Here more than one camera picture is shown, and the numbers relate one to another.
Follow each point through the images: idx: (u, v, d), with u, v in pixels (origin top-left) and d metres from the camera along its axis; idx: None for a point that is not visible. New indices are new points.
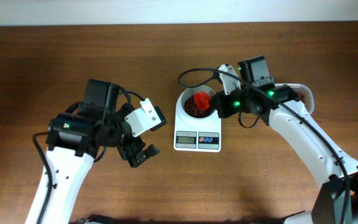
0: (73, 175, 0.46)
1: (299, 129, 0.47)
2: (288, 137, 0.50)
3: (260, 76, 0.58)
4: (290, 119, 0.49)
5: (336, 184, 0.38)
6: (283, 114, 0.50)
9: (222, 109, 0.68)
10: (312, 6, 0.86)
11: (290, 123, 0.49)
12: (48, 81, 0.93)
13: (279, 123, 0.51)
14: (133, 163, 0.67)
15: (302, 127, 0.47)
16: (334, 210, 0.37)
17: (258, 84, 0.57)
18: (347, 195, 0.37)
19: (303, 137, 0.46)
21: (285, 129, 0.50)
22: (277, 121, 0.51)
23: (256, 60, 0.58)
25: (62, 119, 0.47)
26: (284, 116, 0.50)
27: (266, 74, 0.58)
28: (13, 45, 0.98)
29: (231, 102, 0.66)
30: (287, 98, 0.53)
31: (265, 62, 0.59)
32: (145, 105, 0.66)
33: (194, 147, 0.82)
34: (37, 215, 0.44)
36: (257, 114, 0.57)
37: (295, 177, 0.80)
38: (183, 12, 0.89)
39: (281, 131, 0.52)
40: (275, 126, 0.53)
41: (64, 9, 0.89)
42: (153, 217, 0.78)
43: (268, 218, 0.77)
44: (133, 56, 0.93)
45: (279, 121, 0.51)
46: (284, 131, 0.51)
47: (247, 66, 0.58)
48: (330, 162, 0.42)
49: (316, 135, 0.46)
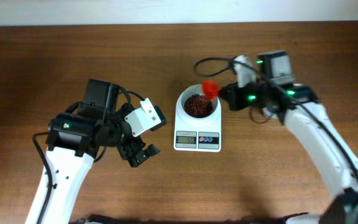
0: (73, 175, 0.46)
1: (317, 134, 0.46)
2: (302, 139, 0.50)
3: (279, 73, 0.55)
4: (308, 123, 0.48)
5: (349, 200, 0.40)
6: (301, 117, 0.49)
9: (236, 99, 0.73)
10: (312, 6, 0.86)
11: (308, 127, 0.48)
12: (48, 81, 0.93)
13: (296, 124, 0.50)
14: (133, 163, 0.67)
15: (322, 132, 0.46)
16: (345, 219, 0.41)
17: (279, 81, 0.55)
18: None
19: (321, 143, 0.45)
21: (301, 130, 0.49)
22: (293, 120, 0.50)
23: (278, 56, 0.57)
25: (62, 119, 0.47)
26: (302, 117, 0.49)
27: (287, 72, 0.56)
28: (13, 45, 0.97)
29: (247, 95, 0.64)
30: (306, 99, 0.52)
31: (286, 60, 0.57)
32: (145, 104, 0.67)
33: (194, 147, 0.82)
34: (38, 215, 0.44)
36: (275, 112, 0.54)
37: (295, 177, 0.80)
38: (183, 12, 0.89)
39: (296, 130, 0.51)
40: (290, 124, 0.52)
41: (64, 9, 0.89)
42: (153, 217, 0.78)
43: (268, 218, 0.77)
44: (133, 56, 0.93)
45: (294, 120, 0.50)
46: (299, 132, 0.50)
47: (267, 61, 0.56)
48: (348, 173, 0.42)
49: (334, 142, 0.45)
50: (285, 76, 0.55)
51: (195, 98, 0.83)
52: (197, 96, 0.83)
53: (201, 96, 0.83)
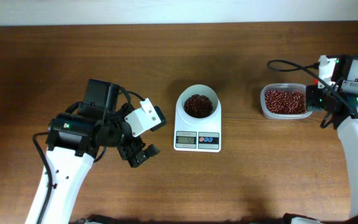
0: (73, 174, 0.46)
1: None
2: (347, 148, 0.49)
3: (355, 79, 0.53)
4: None
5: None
6: None
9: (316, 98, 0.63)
10: (312, 7, 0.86)
11: None
12: (48, 81, 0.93)
13: (348, 133, 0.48)
14: (133, 163, 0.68)
15: None
16: None
17: (348, 86, 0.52)
18: None
19: None
21: (350, 142, 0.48)
22: (348, 129, 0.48)
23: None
25: (63, 119, 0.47)
26: None
27: None
28: (14, 45, 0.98)
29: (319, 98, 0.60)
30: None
31: None
32: (145, 105, 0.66)
33: (194, 147, 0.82)
34: (38, 214, 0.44)
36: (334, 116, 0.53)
37: (295, 177, 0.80)
38: (183, 12, 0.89)
39: (344, 139, 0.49)
40: (340, 130, 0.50)
41: (64, 9, 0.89)
42: (153, 217, 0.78)
43: (268, 218, 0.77)
44: (133, 56, 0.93)
45: (348, 130, 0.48)
46: (347, 141, 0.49)
47: (347, 62, 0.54)
48: None
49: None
50: None
51: (194, 98, 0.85)
52: (197, 96, 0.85)
53: (200, 96, 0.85)
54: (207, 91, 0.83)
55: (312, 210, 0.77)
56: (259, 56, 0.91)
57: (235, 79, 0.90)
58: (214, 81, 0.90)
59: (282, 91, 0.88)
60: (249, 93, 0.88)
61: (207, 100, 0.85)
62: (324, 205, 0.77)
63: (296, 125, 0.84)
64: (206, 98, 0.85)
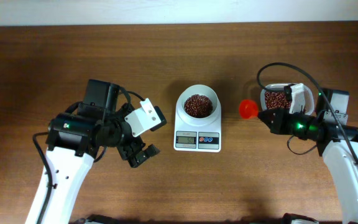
0: (73, 175, 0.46)
1: (350, 168, 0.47)
2: (334, 170, 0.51)
3: (335, 110, 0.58)
4: (345, 157, 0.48)
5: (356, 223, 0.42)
6: (342, 148, 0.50)
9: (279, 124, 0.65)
10: (312, 7, 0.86)
11: (344, 160, 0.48)
12: (48, 81, 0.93)
13: (332, 155, 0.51)
14: (133, 163, 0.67)
15: (355, 167, 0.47)
16: None
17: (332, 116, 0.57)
18: None
19: (351, 177, 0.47)
21: (335, 163, 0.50)
22: (332, 152, 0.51)
23: (341, 94, 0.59)
25: (63, 119, 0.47)
26: (340, 150, 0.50)
27: (342, 111, 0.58)
28: (14, 45, 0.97)
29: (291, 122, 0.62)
30: (351, 138, 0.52)
31: (346, 100, 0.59)
32: (145, 105, 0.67)
33: (194, 147, 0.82)
34: (38, 214, 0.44)
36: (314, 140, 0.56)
37: (295, 177, 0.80)
38: (183, 12, 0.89)
39: (330, 161, 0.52)
40: (325, 155, 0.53)
41: (64, 9, 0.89)
42: (153, 217, 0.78)
43: (268, 218, 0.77)
44: (134, 56, 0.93)
45: (332, 154, 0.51)
46: (333, 163, 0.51)
47: (329, 94, 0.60)
48: None
49: None
50: (340, 114, 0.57)
51: (194, 98, 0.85)
52: (197, 96, 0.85)
53: (200, 96, 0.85)
54: (207, 91, 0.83)
55: (312, 210, 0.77)
56: (259, 56, 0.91)
57: (235, 79, 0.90)
58: (215, 81, 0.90)
59: None
60: (249, 94, 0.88)
61: (207, 100, 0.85)
62: (324, 205, 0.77)
63: None
64: (206, 98, 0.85)
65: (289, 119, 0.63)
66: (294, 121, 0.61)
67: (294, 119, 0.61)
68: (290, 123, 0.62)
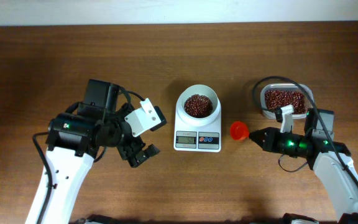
0: (73, 175, 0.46)
1: (339, 172, 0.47)
2: (324, 178, 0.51)
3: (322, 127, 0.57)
4: (334, 163, 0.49)
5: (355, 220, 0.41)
6: (329, 157, 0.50)
9: (272, 141, 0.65)
10: (312, 7, 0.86)
11: (334, 168, 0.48)
12: (48, 81, 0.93)
13: (322, 164, 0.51)
14: (133, 163, 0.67)
15: (343, 173, 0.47)
16: None
17: (319, 133, 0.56)
18: None
19: (340, 180, 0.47)
21: (325, 172, 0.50)
22: (321, 163, 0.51)
23: (327, 112, 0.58)
25: (63, 119, 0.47)
26: (327, 158, 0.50)
27: (329, 129, 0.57)
28: (14, 45, 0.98)
29: (283, 140, 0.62)
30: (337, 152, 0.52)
31: (332, 119, 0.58)
32: (145, 105, 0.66)
33: (194, 147, 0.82)
34: (38, 214, 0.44)
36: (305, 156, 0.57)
37: (295, 177, 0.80)
38: (183, 12, 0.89)
39: (321, 172, 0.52)
40: (316, 168, 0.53)
41: (64, 9, 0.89)
42: (153, 217, 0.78)
43: (268, 218, 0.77)
44: (134, 56, 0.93)
45: (322, 164, 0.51)
46: (324, 173, 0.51)
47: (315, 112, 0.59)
48: None
49: (351, 178, 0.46)
50: (327, 132, 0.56)
51: (194, 98, 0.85)
52: (197, 96, 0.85)
53: (200, 96, 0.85)
54: (207, 91, 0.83)
55: (312, 210, 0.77)
56: (259, 56, 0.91)
57: (235, 79, 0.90)
58: (215, 81, 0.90)
59: (282, 91, 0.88)
60: (249, 94, 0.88)
61: (207, 100, 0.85)
62: (324, 205, 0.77)
63: (296, 125, 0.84)
64: (206, 98, 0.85)
65: (279, 137, 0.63)
66: (285, 140, 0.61)
67: (284, 138, 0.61)
68: (281, 142, 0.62)
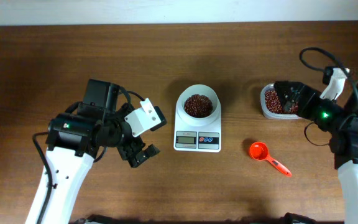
0: (73, 175, 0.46)
1: None
2: (345, 189, 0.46)
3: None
4: None
5: None
6: None
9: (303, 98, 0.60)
10: (311, 7, 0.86)
11: None
12: (48, 80, 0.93)
13: (348, 178, 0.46)
14: (133, 163, 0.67)
15: None
16: None
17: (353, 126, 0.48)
18: None
19: None
21: (348, 186, 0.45)
22: (348, 176, 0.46)
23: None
25: (63, 119, 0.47)
26: None
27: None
28: (14, 45, 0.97)
29: (321, 103, 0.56)
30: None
31: None
32: (145, 105, 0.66)
33: (194, 147, 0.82)
34: (38, 214, 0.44)
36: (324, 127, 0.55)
37: (294, 177, 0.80)
38: (182, 12, 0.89)
39: (344, 182, 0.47)
40: (342, 178, 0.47)
41: (64, 9, 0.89)
42: (153, 217, 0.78)
43: (268, 218, 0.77)
44: (134, 56, 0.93)
45: (349, 178, 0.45)
46: (346, 184, 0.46)
47: None
48: None
49: None
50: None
51: (195, 98, 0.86)
52: (197, 96, 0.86)
53: (201, 96, 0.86)
54: (207, 91, 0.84)
55: (312, 210, 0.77)
56: (260, 56, 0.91)
57: (235, 79, 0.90)
58: (215, 81, 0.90)
59: None
60: (249, 93, 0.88)
61: (207, 100, 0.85)
62: (324, 204, 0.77)
63: (296, 125, 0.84)
64: (206, 98, 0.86)
65: (317, 102, 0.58)
66: (321, 106, 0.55)
67: (322, 104, 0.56)
68: (316, 106, 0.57)
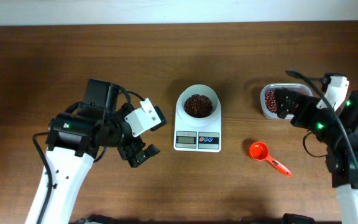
0: (74, 175, 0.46)
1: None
2: (343, 211, 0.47)
3: None
4: None
5: None
6: None
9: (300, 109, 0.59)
10: (311, 7, 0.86)
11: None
12: (48, 80, 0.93)
13: (347, 203, 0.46)
14: (133, 163, 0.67)
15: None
16: None
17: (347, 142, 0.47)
18: None
19: None
21: (347, 210, 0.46)
22: (346, 200, 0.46)
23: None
25: (63, 119, 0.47)
26: None
27: None
28: (13, 45, 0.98)
29: (317, 113, 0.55)
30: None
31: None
32: (145, 105, 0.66)
33: (194, 147, 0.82)
34: (38, 214, 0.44)
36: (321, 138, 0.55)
37: (294, 177, 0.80)
38: (182, 12, 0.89)
39: (342, 205, 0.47)
40: (340, 200, 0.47)
41: (64, 9, 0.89)
42: (153, 217, 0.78)
43: (268, 218, 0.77)
44: (133, 56, 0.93)
45: (347, 202, 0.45)
46: (345, 207, 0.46)
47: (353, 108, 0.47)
48: None
49: None
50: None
51: (195, 98, 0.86)
52: (197, 96, 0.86)
53: (201, 96, 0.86)
54: (207, 91, 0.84)
55: (312, 210, 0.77)
56: (260, 56, 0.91)
57: (235, 79, 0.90)
58: (215, 81, 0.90)
59: None
60: (249, 93, 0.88)
61: (207, 100, 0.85)
62: (324, 204, 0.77)
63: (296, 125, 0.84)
64: (207, 98, 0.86)
65: (316, 111, 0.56)
66: (317, 116, 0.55)
67: (317, 114, 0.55)
68: (312, 116, 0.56)
